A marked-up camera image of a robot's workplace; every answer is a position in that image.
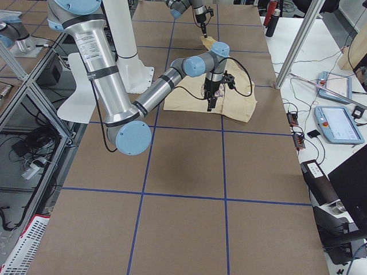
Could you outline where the black box with white label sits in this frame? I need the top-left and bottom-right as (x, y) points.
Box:
(300, 160), (339, 205)

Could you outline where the white power strip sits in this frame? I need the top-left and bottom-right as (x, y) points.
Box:
(21, 159), (46, 180)

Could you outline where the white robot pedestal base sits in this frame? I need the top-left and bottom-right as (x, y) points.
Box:
(103, 0), (154, 94)

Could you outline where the red circuit board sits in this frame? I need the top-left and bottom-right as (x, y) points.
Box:
(286, 112), (299, 127)

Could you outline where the aluminium frame post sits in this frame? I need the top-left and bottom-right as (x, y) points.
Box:
(275, 0), (325, 89)

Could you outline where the blue teach pendant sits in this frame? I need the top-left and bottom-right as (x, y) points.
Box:
(314, 106), (365, 144)
(317, 71), (352, 104)

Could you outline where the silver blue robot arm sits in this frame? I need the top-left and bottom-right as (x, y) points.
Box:
(48, 1), (230, 155)
(165, 0), (213, 38)

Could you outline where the far blue teach pendant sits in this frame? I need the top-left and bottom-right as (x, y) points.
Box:
(317, 71), (352, 104)

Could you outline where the cream long-sleeve printed shirt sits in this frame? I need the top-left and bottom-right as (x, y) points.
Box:
(163, 36), (257, 123)

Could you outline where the black water bottle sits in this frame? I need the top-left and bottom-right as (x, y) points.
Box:
(265, 9), (280, 37)

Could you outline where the red water bottle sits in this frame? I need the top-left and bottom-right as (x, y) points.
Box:
(263, 0), (278, 27)

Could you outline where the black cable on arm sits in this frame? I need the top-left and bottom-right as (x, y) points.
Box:
(91, 57), (256, 152)

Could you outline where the white perforated basket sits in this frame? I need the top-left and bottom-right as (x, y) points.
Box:
(1, 214), (50, 274)

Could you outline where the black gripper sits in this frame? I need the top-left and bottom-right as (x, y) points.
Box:
(194, 6), (208, 38)
(204, 80), (224, 112)

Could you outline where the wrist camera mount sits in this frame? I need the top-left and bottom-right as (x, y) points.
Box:
(222, 71), (236, 89)
(205, 6), (214, 17)

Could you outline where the near blue teach pendant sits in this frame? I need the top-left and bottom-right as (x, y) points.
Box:
(314, 106), (365, 144)

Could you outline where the black monitor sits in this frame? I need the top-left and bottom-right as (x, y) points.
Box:
(328, 146), (366, 229)

